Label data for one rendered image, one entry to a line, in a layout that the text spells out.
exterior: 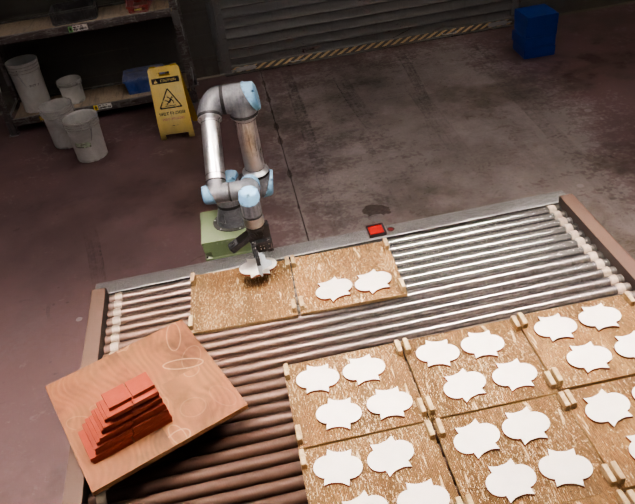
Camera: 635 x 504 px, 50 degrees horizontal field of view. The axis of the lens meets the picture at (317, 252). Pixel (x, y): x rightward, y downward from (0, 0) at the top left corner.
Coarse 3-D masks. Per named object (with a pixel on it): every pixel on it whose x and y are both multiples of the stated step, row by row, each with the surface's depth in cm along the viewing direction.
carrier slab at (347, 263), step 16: (304, 256) 281; (320, 256) 280; (336, 256) 279; (352, 256) 278; (368, 256) 276; (384, 256) 275; (304, 272) 273; (320, 272) 272; (336, 272) 271; (352, 272) 269; (368, 272) 268; (304, 288) 265; (352, 288) 262; (400, 288) 258; (304, 304) 257; (320, 304) 256; (336, 304) 255; (352, 304) 255
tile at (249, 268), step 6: (270, 258) 271; (246, 264) 269; (252, 264) 269; (276, 264) 268; (240, 270) 266; (246, 270) 266; (252, 270) 266; (264, 270) 265; (270, 270) 266; (252, 276) 263
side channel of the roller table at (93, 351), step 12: (96, 300) 272; (108, 300) 278; (96, 312) 266; (96, 324) 260; (96, 336) 254; (84, 348) 250; (96, 348) 249; (84, 360) 245; (96, 360) 244; (72, 456) 211; (72, 468) 207; (72, 480) 204; (84, 480) 204; (72, 492) 200; (84, 492) 201
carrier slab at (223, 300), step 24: (192, 288) 273; (216, 288) 271; (240, 288) 270; (264, 288) 268; (288, 288) 266; (192, 312) 261; (216, 312) 260; (240, 312) 258; (264, 312) 256; (288, 312) 255
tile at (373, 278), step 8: (376, 272) 266; (384, 272) 265; (360, 280) 263; (368, 280) 263; (376, 280) 262; (384, 280) 262; (360, 288) 259; (368, 288) 259; (376, 288) 258; (384, 288) 259
